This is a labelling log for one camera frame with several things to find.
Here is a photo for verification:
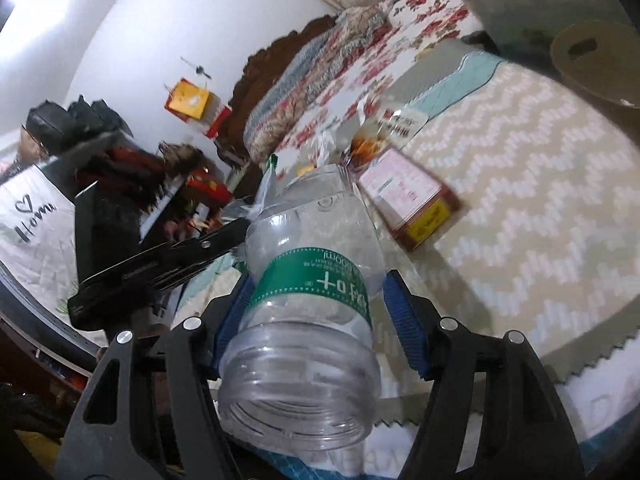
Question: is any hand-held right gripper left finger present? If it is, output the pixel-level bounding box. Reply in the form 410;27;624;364
55;275;257;480

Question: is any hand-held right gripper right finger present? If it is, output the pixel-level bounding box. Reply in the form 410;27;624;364
382;270;586;480

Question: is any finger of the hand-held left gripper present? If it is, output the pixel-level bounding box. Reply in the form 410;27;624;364
142;217;252;292

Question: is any clear plastic bottle green label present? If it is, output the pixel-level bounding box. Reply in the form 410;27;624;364
217;162;388;451

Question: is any red gift bag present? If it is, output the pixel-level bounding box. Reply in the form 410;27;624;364
186;169;234;207

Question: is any white printed cloth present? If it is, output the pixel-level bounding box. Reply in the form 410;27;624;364
0;164;83;323

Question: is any brown snack packet pink label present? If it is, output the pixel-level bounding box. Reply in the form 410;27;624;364
357;147;463;253

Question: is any crumpled clear wrapper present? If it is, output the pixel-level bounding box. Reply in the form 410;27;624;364
277;122;353;178

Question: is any beige zigzag bed cover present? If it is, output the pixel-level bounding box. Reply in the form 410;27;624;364
165;35;640;480

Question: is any folded patchwork duvet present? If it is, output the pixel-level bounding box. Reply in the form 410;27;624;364
242;5;392;162

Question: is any clear plastic snack bag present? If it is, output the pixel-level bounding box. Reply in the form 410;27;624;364
345;96;432;166

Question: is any carved wooden headboard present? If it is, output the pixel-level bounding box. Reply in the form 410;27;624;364
215;12;342;167

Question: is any floral bed sheet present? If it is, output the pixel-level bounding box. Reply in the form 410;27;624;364
270;0;486;173

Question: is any metal wall hook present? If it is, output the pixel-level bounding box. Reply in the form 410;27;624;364
180;56;213;82

